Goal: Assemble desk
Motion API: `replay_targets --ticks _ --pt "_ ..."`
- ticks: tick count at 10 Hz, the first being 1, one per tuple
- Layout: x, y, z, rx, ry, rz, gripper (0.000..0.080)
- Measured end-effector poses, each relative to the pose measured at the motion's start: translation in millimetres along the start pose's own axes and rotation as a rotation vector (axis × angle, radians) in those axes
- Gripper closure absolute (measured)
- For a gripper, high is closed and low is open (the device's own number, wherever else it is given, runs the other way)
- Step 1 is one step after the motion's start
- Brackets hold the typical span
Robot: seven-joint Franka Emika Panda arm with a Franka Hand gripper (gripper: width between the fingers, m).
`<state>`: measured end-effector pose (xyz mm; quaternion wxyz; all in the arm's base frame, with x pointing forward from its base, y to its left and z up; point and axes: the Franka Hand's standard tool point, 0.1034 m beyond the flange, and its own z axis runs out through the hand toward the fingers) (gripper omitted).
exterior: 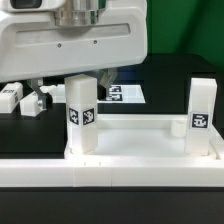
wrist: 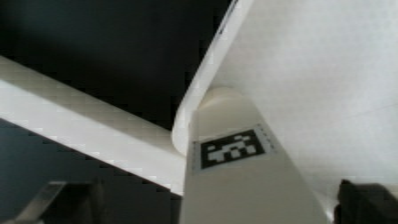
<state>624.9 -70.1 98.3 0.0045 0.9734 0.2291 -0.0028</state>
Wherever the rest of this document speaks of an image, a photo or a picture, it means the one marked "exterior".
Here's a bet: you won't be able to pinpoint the white base marker plate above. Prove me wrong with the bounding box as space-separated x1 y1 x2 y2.
50 84 145 104

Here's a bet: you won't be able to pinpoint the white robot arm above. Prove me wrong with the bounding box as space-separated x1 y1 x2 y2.
0 0 148 108

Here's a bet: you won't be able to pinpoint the white desk top tray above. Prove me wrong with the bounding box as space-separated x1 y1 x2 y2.
63 113 224 161

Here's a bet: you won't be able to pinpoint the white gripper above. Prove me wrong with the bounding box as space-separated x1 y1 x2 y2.
0 0 148 110

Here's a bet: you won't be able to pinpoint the white L-shaped obstacle fence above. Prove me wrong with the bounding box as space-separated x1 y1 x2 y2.
0 130 224 187

